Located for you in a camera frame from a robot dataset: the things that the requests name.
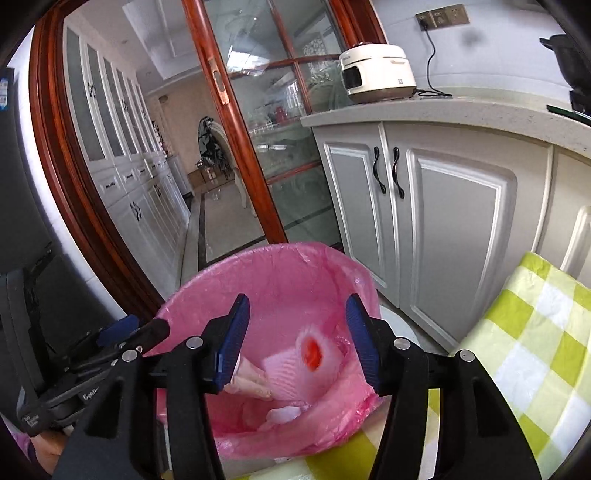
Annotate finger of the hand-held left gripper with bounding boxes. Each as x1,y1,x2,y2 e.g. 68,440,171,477
115,318,171,358
69,315,140,365

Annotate black cabinet handle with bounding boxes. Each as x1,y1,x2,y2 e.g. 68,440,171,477
392,148,406,200
372,147,387,195

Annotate white rice cooker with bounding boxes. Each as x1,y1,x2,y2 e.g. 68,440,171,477
339,42,417,106

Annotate black power cable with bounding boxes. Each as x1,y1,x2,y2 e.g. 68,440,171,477
418,18,453,99

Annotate wooden glass sliding door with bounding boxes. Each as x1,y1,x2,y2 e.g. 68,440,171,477
182,0,386,252

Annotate white kitchen base cabinet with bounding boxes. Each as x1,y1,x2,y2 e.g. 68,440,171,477
300,99,591,356

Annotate trash bin with pink bag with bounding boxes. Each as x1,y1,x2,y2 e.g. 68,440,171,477
152,241,384,460

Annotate orange fruit piece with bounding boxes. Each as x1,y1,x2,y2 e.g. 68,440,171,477
300,339,325,371

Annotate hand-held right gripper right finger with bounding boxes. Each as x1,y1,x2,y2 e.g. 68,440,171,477
345,293,543,480

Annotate gold wall outlet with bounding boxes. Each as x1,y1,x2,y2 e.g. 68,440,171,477
414,4,471,29

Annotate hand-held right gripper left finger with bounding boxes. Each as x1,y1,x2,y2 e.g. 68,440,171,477
55,293,252,480

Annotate dark clothes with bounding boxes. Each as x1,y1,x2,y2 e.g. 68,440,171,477
197,116,227,168

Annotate dark refrigerator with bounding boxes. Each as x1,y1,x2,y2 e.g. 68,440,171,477
0,67,116,416

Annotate white wall cabinets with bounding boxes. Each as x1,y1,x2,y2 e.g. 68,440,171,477
62,23,192,296

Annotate green checked tablecloth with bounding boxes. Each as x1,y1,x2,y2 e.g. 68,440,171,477
272,251,591,480

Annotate black gas stove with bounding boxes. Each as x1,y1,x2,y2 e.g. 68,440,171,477
546,88,591,116

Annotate black cooking pot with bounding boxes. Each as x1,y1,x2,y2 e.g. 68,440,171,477
539,33,591,89

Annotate wooden door frame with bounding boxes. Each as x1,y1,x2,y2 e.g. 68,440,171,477
28,9,164,319

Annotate beige crumpled paper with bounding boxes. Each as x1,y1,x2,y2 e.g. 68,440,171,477
232,357,273,400

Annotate white chair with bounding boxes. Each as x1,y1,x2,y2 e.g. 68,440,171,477
210,121,259,217

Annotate person's left hand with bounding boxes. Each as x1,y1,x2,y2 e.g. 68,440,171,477
28,431,70,476

